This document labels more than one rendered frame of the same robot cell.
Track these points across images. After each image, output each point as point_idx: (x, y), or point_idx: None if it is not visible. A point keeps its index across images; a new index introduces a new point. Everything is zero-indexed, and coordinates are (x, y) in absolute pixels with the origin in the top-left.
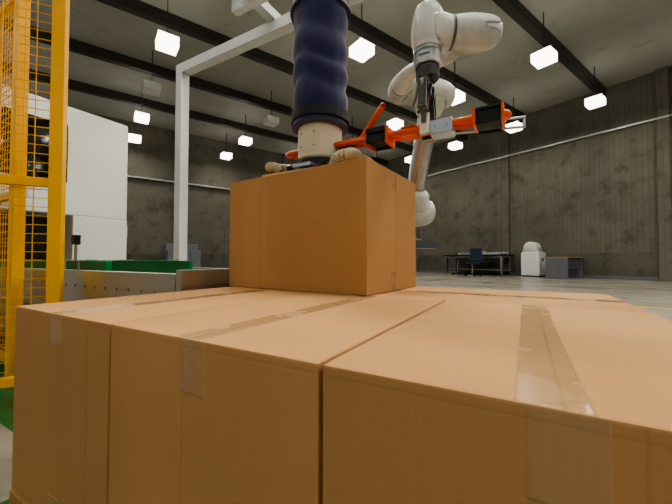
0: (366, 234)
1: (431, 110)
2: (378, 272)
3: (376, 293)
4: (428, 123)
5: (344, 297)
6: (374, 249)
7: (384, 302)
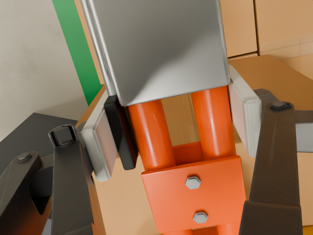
0: (301, 73)
1: (91, 193)
2: (244, 65)
3: (243, 58)
4: (241, 78)
5: (295, 65)
6: (267, 70)
7: (312, 3)
